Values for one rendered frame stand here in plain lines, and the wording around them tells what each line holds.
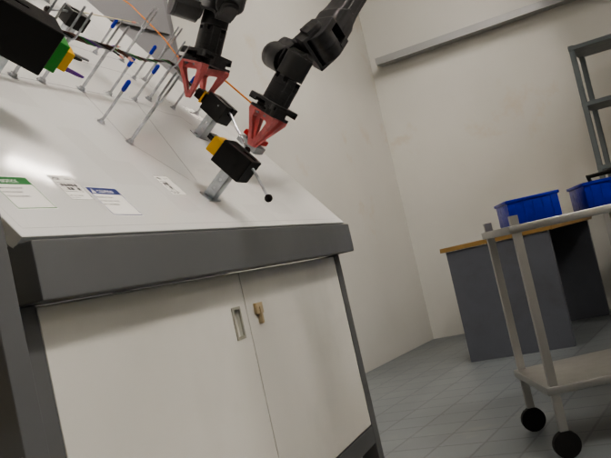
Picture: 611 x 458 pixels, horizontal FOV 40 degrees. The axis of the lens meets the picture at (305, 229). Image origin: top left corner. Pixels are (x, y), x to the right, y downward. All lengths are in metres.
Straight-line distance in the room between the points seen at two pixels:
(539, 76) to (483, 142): 0.68
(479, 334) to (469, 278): 0.36
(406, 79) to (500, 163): 1.10
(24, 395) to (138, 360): 0.29
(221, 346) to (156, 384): 0.21
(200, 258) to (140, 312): 0.14
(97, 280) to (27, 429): 0.22
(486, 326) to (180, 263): 4.42
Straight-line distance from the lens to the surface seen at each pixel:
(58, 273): 0.94
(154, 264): 1.12
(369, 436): 1.96
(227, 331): 1.37
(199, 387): 1.25
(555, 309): 5.39
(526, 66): 7.15
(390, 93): 7.50
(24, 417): 0.85
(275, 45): 1.76
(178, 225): 1.23
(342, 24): 1.74
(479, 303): 5.50
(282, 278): 1.63
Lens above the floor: 0.77
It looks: 3 degrees up
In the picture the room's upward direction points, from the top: 13 degrees counter-clockwise
